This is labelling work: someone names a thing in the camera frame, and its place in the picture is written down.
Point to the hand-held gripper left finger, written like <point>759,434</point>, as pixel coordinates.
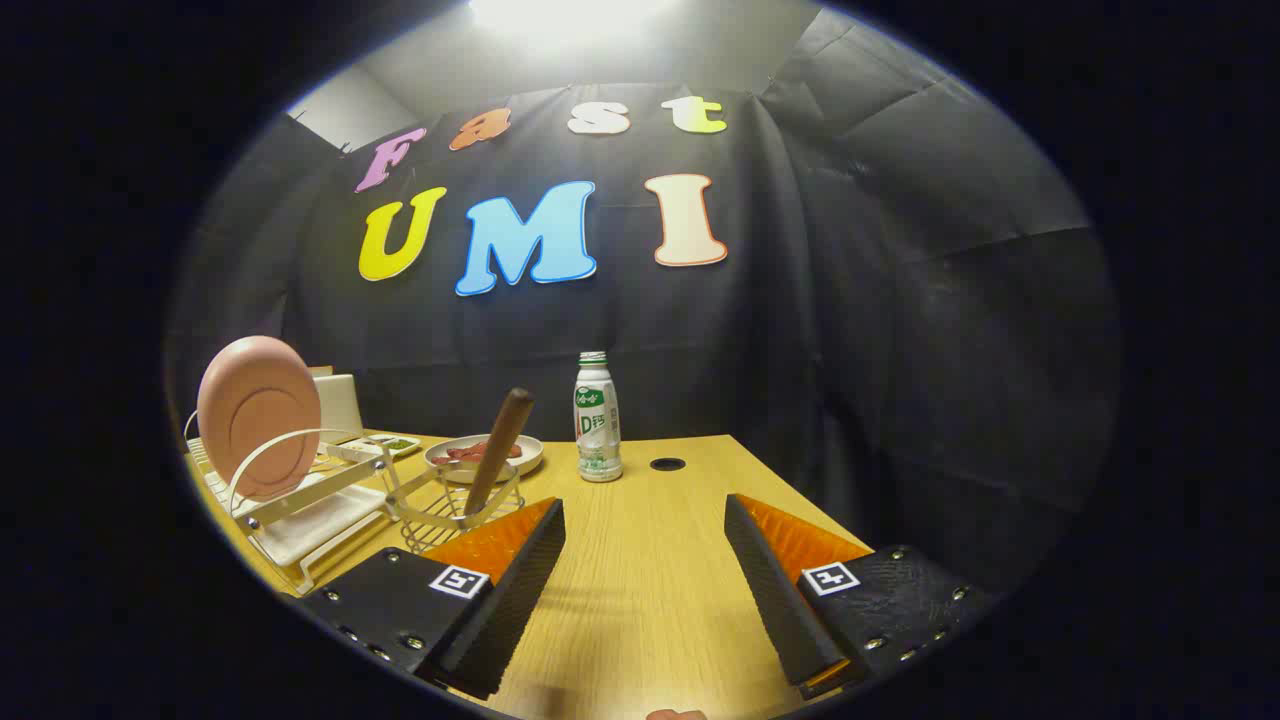
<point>510,610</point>

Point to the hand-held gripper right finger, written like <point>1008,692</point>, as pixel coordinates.
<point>780,600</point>

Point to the pink plate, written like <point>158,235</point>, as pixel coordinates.
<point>255,400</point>

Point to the beige plate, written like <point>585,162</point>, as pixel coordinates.
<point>530,455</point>

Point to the brown meat piece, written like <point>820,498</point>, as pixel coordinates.
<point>450,456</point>
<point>512,450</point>

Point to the white divided tray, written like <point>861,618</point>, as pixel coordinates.
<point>412,447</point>

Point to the white bottle with green label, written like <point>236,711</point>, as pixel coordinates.
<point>597,430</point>

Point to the white toaster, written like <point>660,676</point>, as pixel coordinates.
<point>340,405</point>

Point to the black backdrop cloth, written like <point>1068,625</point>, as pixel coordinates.
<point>900,300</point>

